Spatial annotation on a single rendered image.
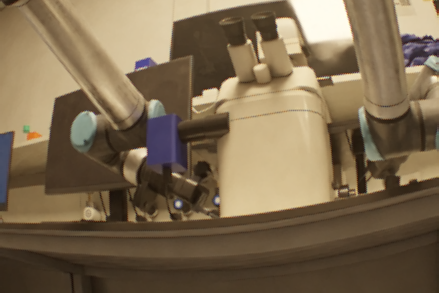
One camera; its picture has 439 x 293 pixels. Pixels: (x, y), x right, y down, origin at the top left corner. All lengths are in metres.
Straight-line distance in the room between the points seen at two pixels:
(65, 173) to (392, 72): 1.04
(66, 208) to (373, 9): 1.70
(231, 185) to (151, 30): 1.53
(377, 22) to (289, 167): 0.34
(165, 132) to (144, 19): 1.51
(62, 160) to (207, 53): 0.69
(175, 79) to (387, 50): 0.80
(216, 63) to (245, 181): 0.94
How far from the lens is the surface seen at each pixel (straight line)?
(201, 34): 1.86
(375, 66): 0.68
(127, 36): 2.39
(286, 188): 0.84
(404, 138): 0.77
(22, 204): 2.32
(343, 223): 0.79
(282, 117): 0.87
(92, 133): 1.05
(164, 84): 1.35
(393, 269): 1.58
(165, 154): 0.91
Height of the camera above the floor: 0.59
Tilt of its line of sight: 20 degrees up
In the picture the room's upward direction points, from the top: 3 degrees counter-clockwise
